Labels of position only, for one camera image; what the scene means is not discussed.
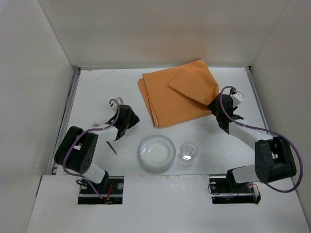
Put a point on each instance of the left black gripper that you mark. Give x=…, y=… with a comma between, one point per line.
x=129, y=120

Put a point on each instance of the orange cloth napkin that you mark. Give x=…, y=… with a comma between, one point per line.
x=178, y=94

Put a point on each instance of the aluminium frame rail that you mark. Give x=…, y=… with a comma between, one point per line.
x=65, y=117
x=249, y=74

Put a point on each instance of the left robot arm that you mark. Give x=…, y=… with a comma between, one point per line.
x=76, y=151

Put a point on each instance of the clear plastic cup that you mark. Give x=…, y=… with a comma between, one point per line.
x=188, y=153

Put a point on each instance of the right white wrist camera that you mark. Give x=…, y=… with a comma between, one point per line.
x=237, y=98

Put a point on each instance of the white paper plate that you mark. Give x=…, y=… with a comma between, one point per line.
x=157, y=153

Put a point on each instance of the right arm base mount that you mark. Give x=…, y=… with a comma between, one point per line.
x=222, y=192

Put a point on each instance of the left aluminium frame rail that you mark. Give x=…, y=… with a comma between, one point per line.
x=65, y=117

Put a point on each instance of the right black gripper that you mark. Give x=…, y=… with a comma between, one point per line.
x=216, y=107

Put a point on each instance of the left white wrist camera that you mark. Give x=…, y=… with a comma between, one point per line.
x=114, y=103

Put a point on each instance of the right aluminium frame rail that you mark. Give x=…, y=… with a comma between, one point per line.
x=249, y=74

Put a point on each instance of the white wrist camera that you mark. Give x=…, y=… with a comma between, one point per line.
x=237, y=98
x=114, y=103

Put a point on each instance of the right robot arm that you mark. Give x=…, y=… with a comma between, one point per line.
x=273, y=158

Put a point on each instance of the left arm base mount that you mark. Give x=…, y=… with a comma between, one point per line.
x=112, y=194

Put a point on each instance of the black plastic fork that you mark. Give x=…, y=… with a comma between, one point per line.
x=96, y=125

